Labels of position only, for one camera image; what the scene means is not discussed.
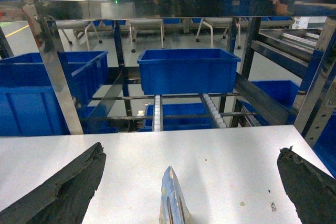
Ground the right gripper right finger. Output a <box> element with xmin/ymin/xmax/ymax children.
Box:
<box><xmin>277</xmin><ymin>147</ymin><xmax>335</xmax><ymax>223</ymax></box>

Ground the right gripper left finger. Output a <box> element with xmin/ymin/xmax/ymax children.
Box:
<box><xmin>1</xmin><ymin>142</ymin><xmax>107</xmax><ymax>223</ymax></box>

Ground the flower gift bag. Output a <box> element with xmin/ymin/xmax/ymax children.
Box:
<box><xmin>159</xmin><ymin>166</ymin><xmax>192</xmax><ymax>223</ymax></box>

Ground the blue bin under table left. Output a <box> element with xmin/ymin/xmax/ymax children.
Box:
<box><xmin>1</xmin><ymin>51</ymin><xmax>109</xmax><ymax>136</ymax></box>

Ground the blue bin on lower rack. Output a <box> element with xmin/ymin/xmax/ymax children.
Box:
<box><xmin>138</xmin><ymin>48</ymin><xmax>241</xmax><ymax>95</ymax></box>

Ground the steel front rail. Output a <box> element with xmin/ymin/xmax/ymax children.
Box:
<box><xmin>0</xmin><ymin>0</ymin><xmax>336</xmax><ymax>22</ymax></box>

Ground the steel rack post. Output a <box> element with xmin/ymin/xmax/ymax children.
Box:
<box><xmin>20</xmin><ymin>0</ymin><xmax>83</xmax><ymax>135</ymax></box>

